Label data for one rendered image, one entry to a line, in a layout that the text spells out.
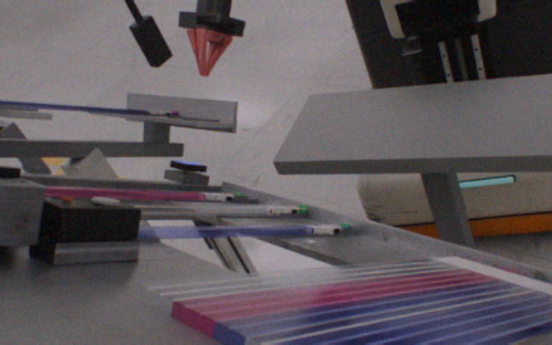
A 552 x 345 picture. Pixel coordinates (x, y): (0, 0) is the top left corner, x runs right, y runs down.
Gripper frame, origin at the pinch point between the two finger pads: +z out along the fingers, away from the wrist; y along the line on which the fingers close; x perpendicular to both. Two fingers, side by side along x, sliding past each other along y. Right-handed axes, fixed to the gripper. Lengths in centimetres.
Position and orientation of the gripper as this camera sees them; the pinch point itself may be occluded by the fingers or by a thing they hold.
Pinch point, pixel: (203, 71)
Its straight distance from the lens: 113.0
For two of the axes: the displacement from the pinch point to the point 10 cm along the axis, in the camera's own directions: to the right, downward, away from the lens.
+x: 6.6, 0.3, 7.5
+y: 7.3, 1.9, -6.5
